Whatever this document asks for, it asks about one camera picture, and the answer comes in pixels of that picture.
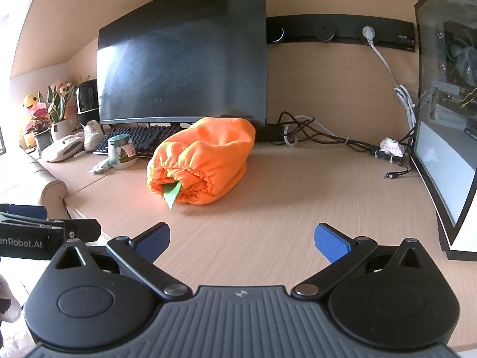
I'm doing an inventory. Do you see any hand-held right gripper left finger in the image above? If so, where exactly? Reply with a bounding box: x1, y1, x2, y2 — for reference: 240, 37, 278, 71
56, 222, 191, 299

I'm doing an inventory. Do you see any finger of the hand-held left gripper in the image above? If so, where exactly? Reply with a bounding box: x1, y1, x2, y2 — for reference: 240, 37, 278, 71
0, 212, 102, 243
0, 203, 50, 220

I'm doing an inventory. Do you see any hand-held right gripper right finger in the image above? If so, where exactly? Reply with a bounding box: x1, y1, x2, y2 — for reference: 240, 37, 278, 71
291, 223, 430, 299

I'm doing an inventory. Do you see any orange pumpkin costume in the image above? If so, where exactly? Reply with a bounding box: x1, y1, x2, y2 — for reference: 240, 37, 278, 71
146, 116, 257, 210

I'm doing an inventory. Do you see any person's left hand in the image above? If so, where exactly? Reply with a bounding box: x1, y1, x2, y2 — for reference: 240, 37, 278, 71
0, 274, 22, 323

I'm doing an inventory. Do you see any beige sofa armrest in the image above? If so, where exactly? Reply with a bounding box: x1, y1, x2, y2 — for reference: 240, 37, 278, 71
0, 150, 68, 217

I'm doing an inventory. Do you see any pale green wrapper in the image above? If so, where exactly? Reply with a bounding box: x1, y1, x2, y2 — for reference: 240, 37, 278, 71
87, 157, 114, 174

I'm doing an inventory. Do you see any white plush slipper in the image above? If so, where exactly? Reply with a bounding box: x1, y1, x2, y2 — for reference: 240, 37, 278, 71
40, 132, 85, 163

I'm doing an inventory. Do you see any potted pink-leaf plant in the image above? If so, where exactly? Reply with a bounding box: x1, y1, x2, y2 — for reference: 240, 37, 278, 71
24, 106, 53, 157

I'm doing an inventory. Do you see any glass jar with green lid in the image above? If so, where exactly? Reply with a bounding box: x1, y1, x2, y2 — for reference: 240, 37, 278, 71
108, 135, 136, 170

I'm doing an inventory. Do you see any white shoe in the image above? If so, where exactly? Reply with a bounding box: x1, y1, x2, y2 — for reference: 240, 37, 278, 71
82, 120, 109, 152

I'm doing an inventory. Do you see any potted snake plant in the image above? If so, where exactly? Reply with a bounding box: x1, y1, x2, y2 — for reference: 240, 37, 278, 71
46, 81, 76, 143

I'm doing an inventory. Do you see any black keyboard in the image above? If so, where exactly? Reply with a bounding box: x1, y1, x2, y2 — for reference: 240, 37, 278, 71
92, 124, 188, 158

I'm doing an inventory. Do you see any yellow duck plush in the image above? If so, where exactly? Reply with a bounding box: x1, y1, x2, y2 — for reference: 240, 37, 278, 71
18, 94, 42, 149

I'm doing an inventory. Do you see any crumpled white paper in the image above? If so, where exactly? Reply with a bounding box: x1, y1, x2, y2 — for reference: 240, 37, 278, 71
379, 137, 405, 158

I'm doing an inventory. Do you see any black round speaker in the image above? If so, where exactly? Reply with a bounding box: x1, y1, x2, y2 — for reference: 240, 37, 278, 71
75, 81, 100, 126

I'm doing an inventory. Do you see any black power adapter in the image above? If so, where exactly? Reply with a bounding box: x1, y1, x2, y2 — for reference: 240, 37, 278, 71
253, 123, 288, 143

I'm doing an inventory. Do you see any white computer case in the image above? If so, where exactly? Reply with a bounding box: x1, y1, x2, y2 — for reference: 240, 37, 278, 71
413, 0, 477, 262

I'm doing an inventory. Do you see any black computer monitor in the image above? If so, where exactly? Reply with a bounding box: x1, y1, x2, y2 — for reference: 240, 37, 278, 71
96, 0, 269, 127

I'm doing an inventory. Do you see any black cable bundle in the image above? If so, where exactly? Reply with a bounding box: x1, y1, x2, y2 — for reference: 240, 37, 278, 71
276, 111, 415, 180

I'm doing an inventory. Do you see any white plug and cable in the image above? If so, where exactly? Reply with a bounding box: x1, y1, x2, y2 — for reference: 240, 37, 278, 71
361, 25, 417, 132

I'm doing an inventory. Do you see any black wall power strip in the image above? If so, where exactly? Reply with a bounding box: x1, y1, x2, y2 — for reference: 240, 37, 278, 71
266, 15, 416, 51

